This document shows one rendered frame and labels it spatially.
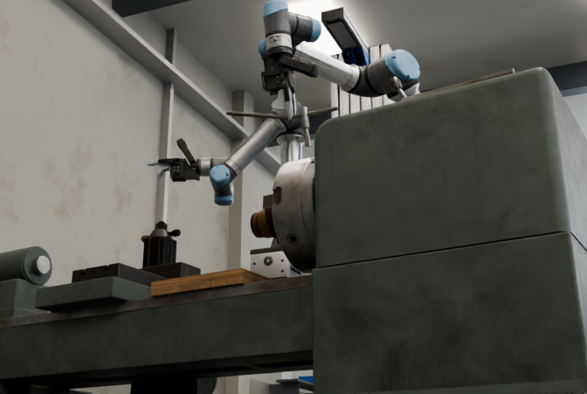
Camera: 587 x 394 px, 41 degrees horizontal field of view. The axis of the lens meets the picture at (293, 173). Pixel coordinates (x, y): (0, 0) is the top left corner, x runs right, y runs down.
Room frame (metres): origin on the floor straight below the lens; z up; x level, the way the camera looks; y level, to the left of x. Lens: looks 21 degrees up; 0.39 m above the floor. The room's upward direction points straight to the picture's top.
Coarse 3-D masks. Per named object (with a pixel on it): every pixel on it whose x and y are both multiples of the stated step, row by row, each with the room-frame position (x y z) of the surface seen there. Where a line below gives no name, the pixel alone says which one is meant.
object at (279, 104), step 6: (282, 90) 2.00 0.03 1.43; (282, 96) 2.00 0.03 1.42; (276, 102) 2.01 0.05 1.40; (282, 102) 2.01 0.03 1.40; (288, 102) 1.99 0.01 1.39; (276, 108) 2.02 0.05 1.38; (282, 108) 2.01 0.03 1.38; (288, 108) 2.00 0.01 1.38; (288, 114) 2.01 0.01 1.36; (288, 120) 2.02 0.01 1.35
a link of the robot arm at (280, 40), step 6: (270, 36) 1.97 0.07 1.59; (276, 36) 1.97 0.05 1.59; (282, 36) 1.97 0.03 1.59; (288, 36) 1.98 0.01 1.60; (270, 42) 1.98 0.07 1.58; (276, 42) 1.97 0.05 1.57; (282, 42) 1.97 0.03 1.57; (288, 42) 1.98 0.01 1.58; (270, 48) 1.98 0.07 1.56; (288, 48) 1.99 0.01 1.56
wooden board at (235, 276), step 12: (192, 276) 2.05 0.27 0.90; (204, 276) 2.03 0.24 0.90; (216, 276) 2.01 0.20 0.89; (228, 276) 1.99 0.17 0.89; (240, 276) 1.97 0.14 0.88; (252, 276) 2.01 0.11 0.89; (156, 288) 2.11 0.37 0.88; (168, 288) 2.09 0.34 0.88; (180, 288) 2.07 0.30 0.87; (192, 288) 2.05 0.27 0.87; (204, 288) 2.03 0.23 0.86
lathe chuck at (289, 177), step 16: (304, 160) 1.97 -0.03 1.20; (288, 176) 1.94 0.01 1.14; (288, 192) 1.92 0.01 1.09; (272, 208) 1.95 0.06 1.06; (288, 208) 1.93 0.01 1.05; (288, 224) 1.94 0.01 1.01; (304, 224) 1.92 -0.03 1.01; (304, 240) 1.95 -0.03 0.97; (288, 256) 2.01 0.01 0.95; (304, 256) 1.99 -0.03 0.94; (304, 272) 2.08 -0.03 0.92
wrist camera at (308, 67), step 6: (282, 60) 1.98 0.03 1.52; (288, 60) 1.98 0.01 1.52; (294, 60) 1.97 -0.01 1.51; (288, 66) 1.99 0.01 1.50; (294, 66) 1.98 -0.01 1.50; (300, 66) 1.97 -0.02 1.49; (306, 66) 1.97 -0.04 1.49; (312, 66) 1.96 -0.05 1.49; (300, 72) 2.00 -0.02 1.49; (306, 72) 1.97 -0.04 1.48; (312, 72) 1.97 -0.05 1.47; (318, 72) 1.99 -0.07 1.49
